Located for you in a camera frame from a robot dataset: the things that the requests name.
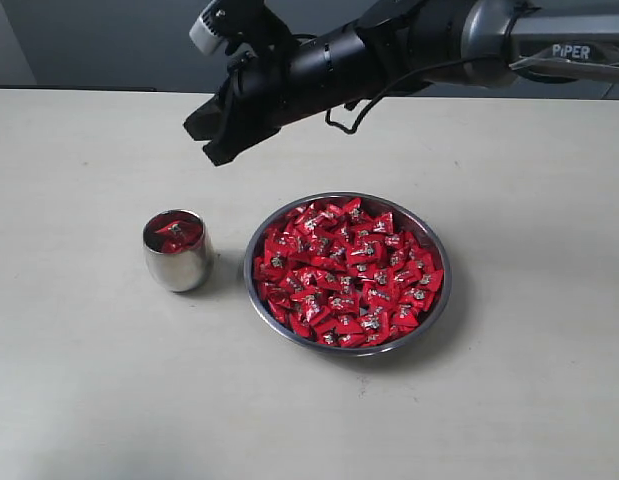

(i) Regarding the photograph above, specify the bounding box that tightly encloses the stainless steel bowl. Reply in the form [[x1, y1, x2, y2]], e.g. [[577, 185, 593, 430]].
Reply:
[[243, 192, 451, 357]]

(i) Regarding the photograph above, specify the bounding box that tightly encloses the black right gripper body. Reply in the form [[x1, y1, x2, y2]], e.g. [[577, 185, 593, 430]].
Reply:
[[216, 22, 384, 149]]

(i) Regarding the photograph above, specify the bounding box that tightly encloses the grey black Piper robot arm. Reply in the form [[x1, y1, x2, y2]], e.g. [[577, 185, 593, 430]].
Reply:
[[184, 1, 619, 166]]

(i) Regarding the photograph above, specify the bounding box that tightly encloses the stainless steel cup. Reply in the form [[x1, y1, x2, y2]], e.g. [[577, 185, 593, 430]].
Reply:
[[142, 209, 215, 293]]

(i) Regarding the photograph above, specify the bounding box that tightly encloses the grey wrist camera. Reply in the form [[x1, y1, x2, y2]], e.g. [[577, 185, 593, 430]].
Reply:
[[188, 0, 290, 56]]

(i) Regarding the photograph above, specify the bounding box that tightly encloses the red candy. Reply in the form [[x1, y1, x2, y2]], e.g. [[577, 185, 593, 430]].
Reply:
[[152, 220, 203, 254]]

